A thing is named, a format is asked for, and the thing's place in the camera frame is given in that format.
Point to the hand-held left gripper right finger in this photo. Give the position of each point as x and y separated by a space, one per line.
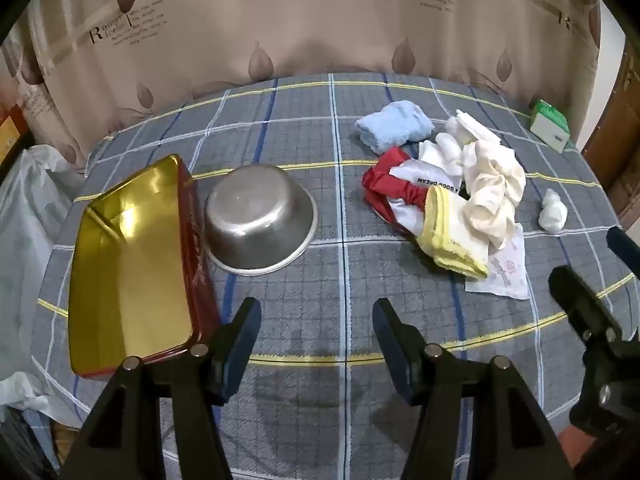
395 347

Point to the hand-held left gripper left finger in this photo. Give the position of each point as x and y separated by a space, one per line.
240 345

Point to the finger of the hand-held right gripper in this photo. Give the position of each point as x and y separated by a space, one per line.
580 300
625 247

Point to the white printed handkerchief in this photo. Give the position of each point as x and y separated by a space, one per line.
505 272

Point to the yellow-trimmed white cloth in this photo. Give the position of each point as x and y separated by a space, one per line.
455 240

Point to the stainless steel bowl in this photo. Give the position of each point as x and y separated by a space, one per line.
255 220

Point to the red and gold tin box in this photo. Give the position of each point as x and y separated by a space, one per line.
130 270

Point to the cream ruffled cloth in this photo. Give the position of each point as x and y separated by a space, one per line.
495 185

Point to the red and white satin cloth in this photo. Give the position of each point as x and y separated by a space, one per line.
395 182

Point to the white fluffy cloth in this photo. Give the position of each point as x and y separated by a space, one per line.
475 125

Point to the light blue towel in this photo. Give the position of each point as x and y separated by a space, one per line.
395 125

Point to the grey plaid bed sheet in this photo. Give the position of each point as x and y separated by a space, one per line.
325 285

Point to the brown wooden door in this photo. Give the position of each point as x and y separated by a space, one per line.
620 135

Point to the green tissue pack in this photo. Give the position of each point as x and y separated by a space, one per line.
549 127

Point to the white plastic bag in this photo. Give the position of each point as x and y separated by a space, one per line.
30 240

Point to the dark bag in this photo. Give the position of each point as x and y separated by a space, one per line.
20 450

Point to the orange box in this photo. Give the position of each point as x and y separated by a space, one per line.
10 135

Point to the beige leaf-print curtain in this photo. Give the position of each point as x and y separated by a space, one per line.
300 20

